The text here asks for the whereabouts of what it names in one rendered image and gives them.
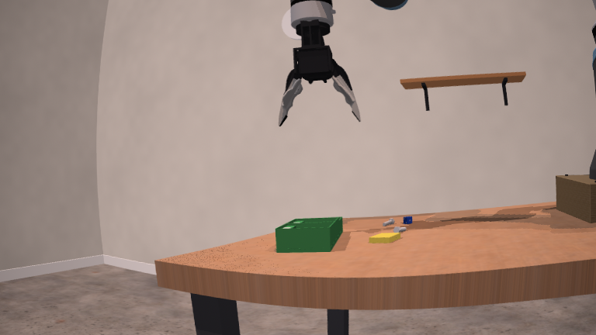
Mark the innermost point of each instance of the green three-compartment bin rack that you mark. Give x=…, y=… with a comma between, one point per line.
x=308, y=235

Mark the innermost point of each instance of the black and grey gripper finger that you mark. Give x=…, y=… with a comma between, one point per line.
x=293, y=81
x=344, y=84

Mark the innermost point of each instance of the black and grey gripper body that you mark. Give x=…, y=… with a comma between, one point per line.
x=312, y=59

